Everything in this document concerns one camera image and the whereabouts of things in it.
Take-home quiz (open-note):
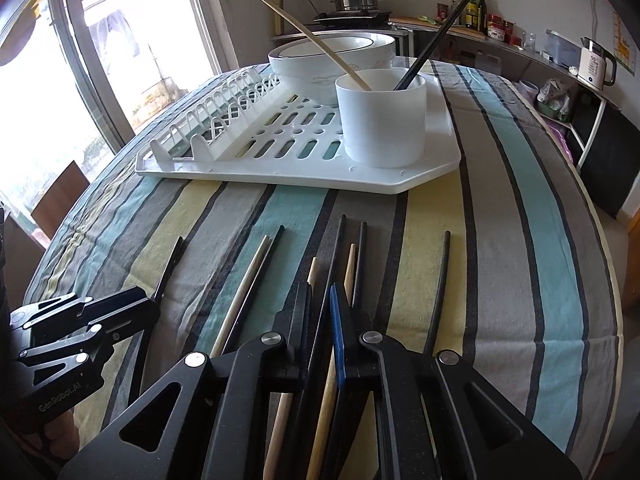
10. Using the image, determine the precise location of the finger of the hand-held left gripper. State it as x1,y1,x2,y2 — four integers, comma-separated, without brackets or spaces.
9,286,162,334
18,326,118,386

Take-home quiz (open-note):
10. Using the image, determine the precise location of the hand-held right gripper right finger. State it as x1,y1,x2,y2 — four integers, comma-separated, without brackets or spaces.
328,284,584,480

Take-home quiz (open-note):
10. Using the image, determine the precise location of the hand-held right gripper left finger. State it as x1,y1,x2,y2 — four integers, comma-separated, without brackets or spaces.
59,282,314,480

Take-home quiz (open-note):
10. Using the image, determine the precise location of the wooden chopstick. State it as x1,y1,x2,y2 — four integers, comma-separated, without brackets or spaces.
305,243,357,480
260,0,374,92
262,257,319,480
209,235,272,359

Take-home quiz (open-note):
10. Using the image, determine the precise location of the white utensil cup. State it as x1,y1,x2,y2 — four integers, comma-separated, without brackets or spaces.
334,67,429,169

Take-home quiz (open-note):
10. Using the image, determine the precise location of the person's left hand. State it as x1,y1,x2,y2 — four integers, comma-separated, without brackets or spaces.
42,409,81,461

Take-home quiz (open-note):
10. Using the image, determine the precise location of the white plastic dish rack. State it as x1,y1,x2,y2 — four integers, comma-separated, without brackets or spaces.
135,62,462,196

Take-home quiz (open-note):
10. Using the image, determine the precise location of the striped tablecloth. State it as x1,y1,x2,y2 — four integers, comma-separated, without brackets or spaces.
22,57,624,480

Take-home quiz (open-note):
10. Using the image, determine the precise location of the white bowl with black rim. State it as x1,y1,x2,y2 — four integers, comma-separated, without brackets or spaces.
276,35,377,68
267,31,396,104

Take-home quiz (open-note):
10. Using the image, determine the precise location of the sliding glass door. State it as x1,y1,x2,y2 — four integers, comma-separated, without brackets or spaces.
0,0,236,241

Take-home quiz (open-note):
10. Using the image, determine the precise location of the black gas stove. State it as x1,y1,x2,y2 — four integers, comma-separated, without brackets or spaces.
314,9,394,30

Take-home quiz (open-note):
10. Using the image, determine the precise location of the plastic bag with greens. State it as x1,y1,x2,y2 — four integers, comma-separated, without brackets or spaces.
537,78,574,124

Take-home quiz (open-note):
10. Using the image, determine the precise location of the clear plastic storage box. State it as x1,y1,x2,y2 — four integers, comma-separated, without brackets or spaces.
544,30,584,69

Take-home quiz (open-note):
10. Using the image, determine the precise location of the white electric kettle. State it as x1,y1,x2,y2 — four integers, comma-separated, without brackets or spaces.
578,36,619,87

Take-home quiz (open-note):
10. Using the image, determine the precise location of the black panel white frame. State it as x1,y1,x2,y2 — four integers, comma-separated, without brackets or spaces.
574,99,640,222

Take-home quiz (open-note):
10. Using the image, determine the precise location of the giraffe wall poster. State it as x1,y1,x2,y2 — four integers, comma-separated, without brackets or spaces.
612,7,634,64

